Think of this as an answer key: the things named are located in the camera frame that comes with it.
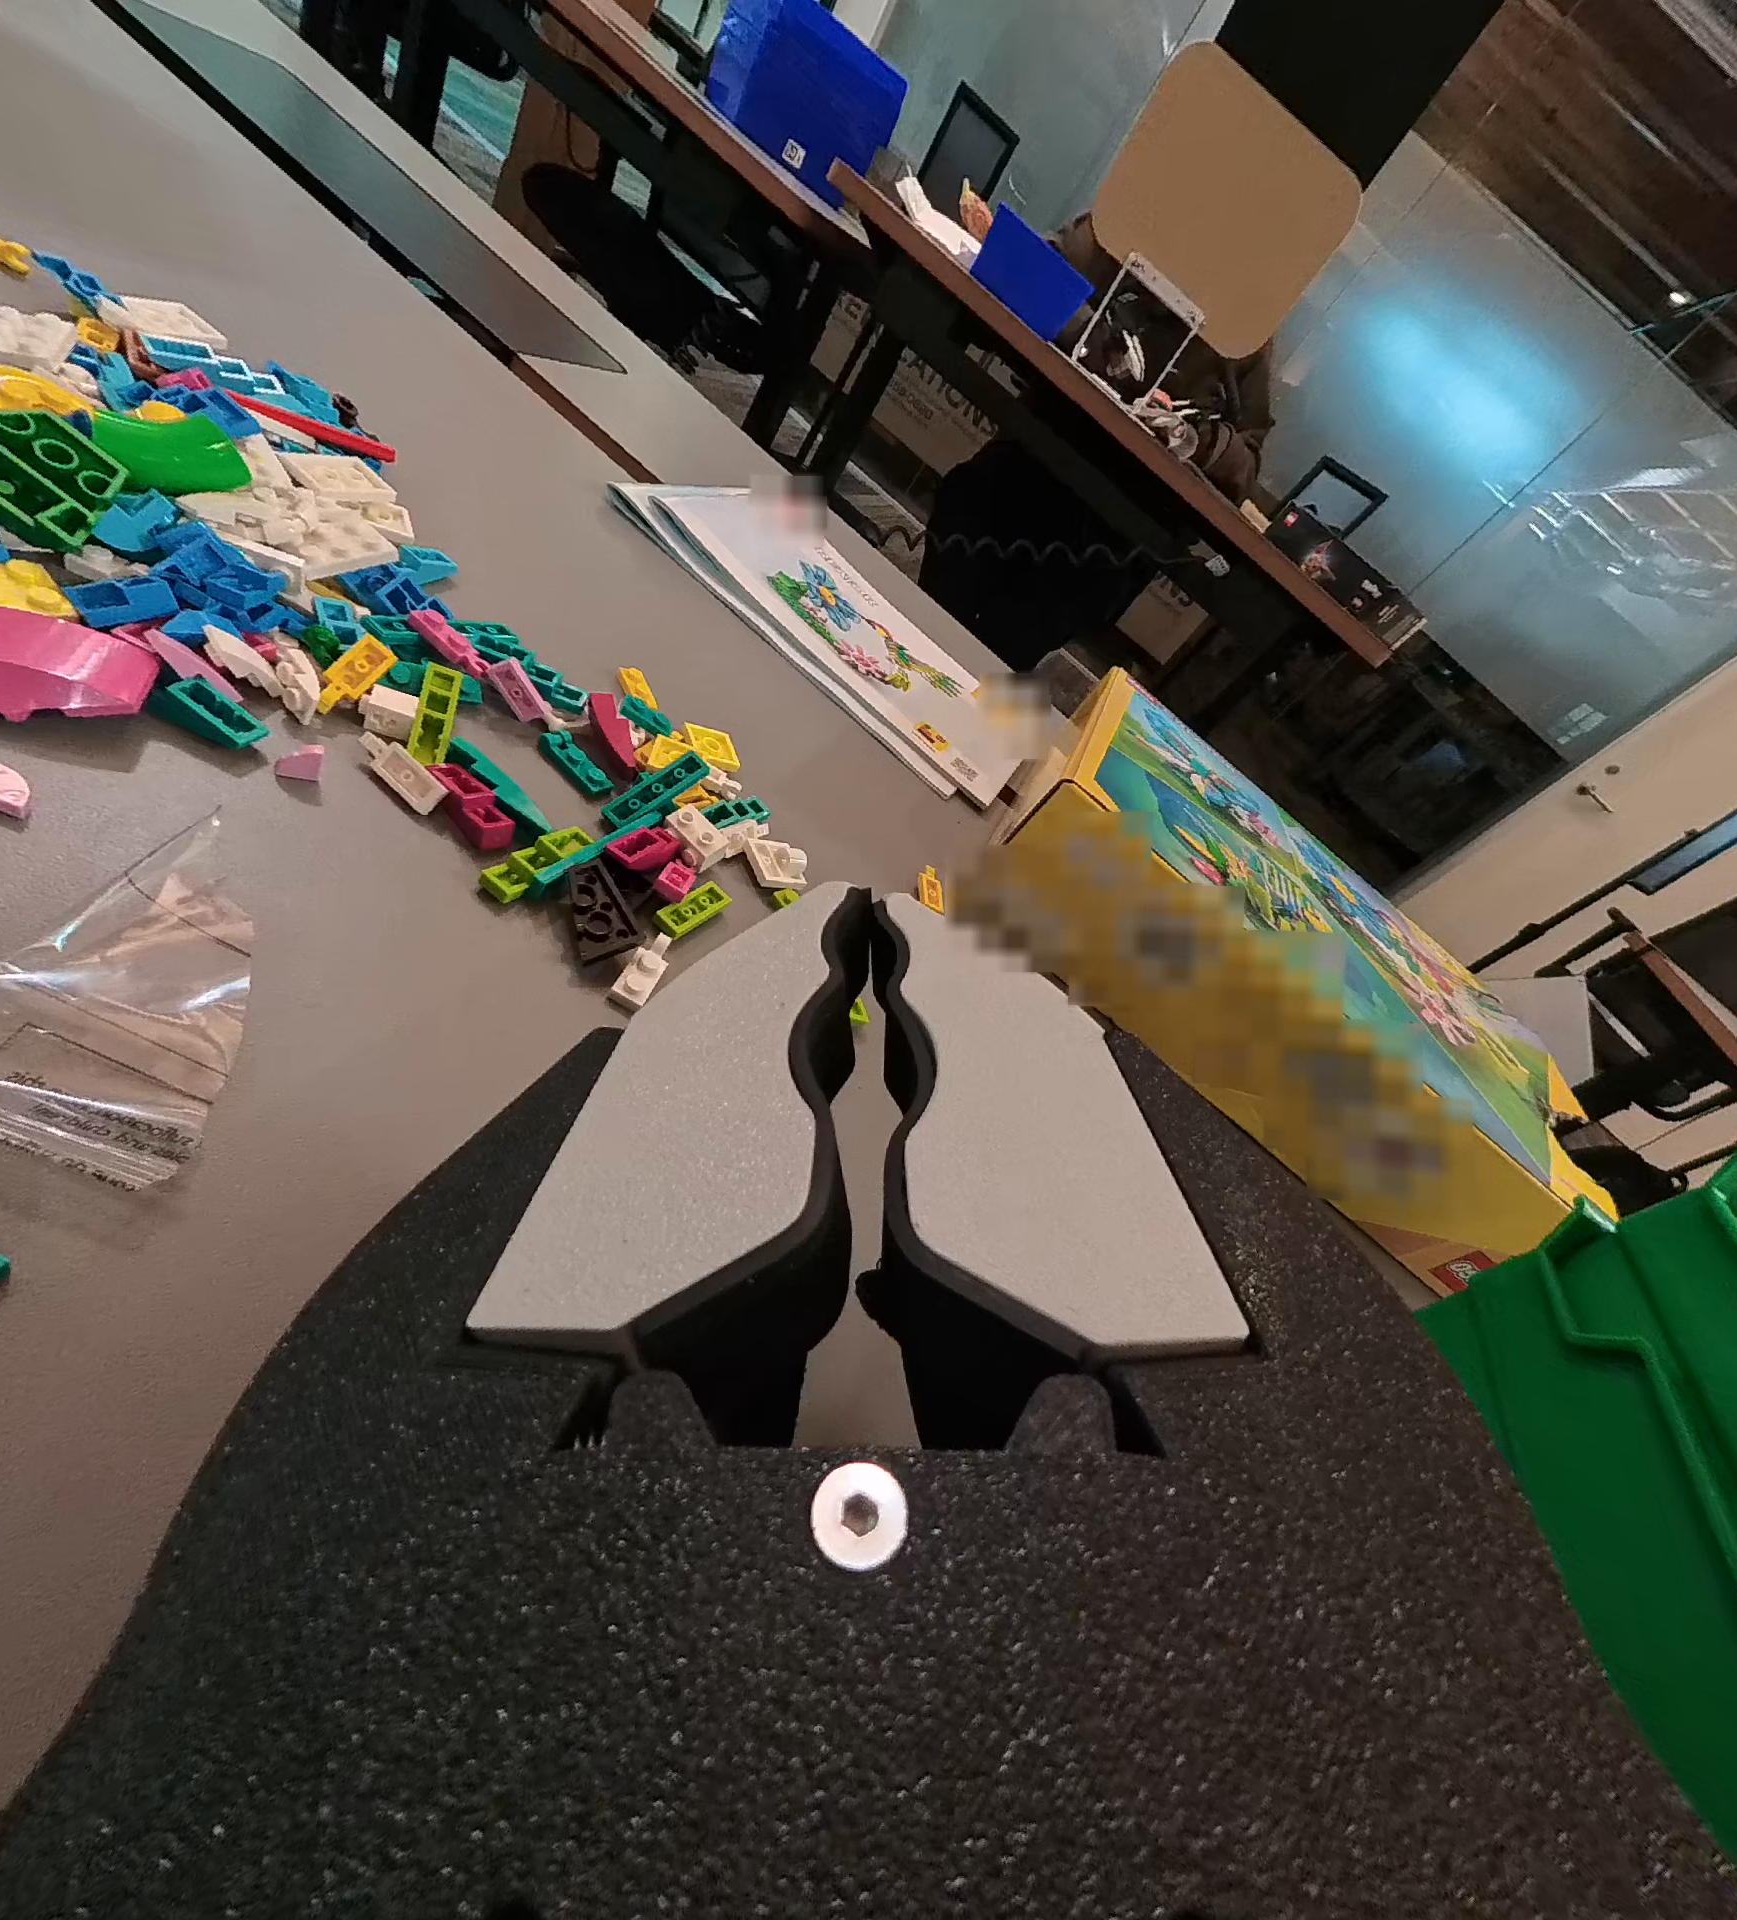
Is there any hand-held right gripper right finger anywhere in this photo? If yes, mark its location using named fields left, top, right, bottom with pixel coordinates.
left=857, top=894, right=1250, bottom=1368

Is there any dark office desk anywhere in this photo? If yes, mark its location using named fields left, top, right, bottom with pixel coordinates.
left=828, top=156, right=1396, bottom=666
left=546, top=0, right=869, bottom=440

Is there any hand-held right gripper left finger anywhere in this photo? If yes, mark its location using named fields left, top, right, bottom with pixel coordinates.
left=464, top=882, right=869, bottom=1357

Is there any closed instruction booklet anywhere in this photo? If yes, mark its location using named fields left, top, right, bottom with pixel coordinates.
left=608, top=481, right=1028, bottom=807

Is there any green plastic bin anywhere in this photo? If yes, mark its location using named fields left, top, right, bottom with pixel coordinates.
left=1415, top=1128, right=1737, bottom=1920

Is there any black chair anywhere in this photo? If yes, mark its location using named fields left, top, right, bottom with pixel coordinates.
left=1588, top=884, right=1737, bottom=1121

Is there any yellow lego box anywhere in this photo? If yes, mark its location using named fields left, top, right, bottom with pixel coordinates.
left=942, top=668, right=1619, bottom=1300

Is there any blue crate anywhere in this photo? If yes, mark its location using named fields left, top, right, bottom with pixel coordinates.
left=707, top=0, right=909, bottom=167
left=970, top=203, right=1095, bottom=342

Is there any black picture frame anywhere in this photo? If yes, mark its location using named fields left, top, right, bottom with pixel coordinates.
left=915, top=81, right=1020, bottom=205

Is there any pile of colourful lego bricks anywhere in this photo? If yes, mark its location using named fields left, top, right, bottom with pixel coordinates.
left=0, top=203, right=812, bottom=1012

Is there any clear plastic bag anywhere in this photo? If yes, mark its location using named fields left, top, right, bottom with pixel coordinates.
left=0, top=808, right=257, bottom=1188

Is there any black panel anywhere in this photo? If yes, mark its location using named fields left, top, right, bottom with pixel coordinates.
left=1216, top=0, right=1504, bottom=193

